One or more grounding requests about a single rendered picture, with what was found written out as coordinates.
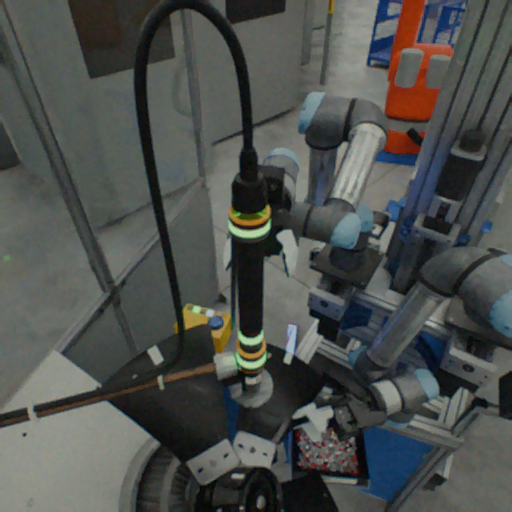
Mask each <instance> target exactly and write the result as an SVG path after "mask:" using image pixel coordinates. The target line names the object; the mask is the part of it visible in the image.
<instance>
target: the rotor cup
mask: <svg viewBox="0 0 512 512"><path fill-rule="evenodd" d="M233 474H238V475H245V476H244V477H243V478H231V476H232V475H233ZM259 496H263V498H264V501H265V503H264V507H263V508H262V509H259V508H258V507H257V499H258V497H259ZM221 504H222V512H281V510H282V492H281V486H280V483H279V480H278V478H277V476H276V475H275V473H274V472H273V471H272V470H271V469H268V468H266V467H264V466H251V464H239V466H238V467H236V468H233V469H232V470H230V471H228V472H227V473H225V474H223V475H221V476H220V477H218V478H216V479H214V480H213V481H211V482H209V483H207V484H205V485H201V484H199V483H198V481H197V479H196V478H195V479H194V481H193V484H192V487H191V493H190V502H189V507H190V512H213V511H214V510H215V509H216V508H217V507H219V506H220V505H221Z"/></svg>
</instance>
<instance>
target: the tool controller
mask: <svg viewBox="0 0 512 512"><path fill-rule="evenodd" d="M498 387H499V416H500V417H501V418H504V419H507V420H511V421H512V370H510V371H509V372H507V373H505V375H504V376H502V377H499V378H498Z"/></svg>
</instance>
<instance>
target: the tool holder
mask: <svg viewBox="0 0 512 512"><path fill-rule="evenodd" d="M230 356H234V353H233V352H229V353H225V354H221V355H217V356H214V362H215V363H216V370H217V377H218V381H221V383H222V387H223V388H225V387H228V388H229V392H230V396H231V398H234V399H235V400H236V401H237V402H238V403H239V404H241V405H242V406H245V407H249V408H253V407H258V406H261V405H263V404H266V402H267V400H268V399H269V398H270V396H271V393H272V380H271V377H270V375H269V373H268V372H267V371H266V370H264V369H263V368H262V381H261V388H260V390H259V391H258V392H256V393H247V392H246V391H245V390H244V389H243V386H242V375H241V369H240V368H239V365H238V361H237V357H236V356H234V357H235V359H236V362H235V364H232V365H228V366H224V365H222V358H226V357H230Z"/></svg>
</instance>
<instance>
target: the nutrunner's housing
mask: <svg viewBox="0 0 512 512"><path fill-rule="evenodd" d="M231 188H232V199H231V206H232V208H233V209H234V210H235V211H237V212H239V213H242V214H257V213H259V212H262V211H263V210H264V209H265V208H266V207H267V197H266V188H267V184H266V182H265V180H264V178H263V176H262V174H261V173H260V172H258V155H257V151H256V148H255V147H254V146H253V150H250V151H247V150H244V149H243V147H242V148H241V151H240V155H239V172H238V173H237V174H236V175H235V177H234V180H233V182H232V184H231ZM241 375H242V386H243V389H244V390H245V391H246V392H247V393H256V392H258V391H259V390H260V388H261V381H262V369H261V370H259V371H257V372H254V373H248V372H245V371H243V370H242V369H241Z"/></svg>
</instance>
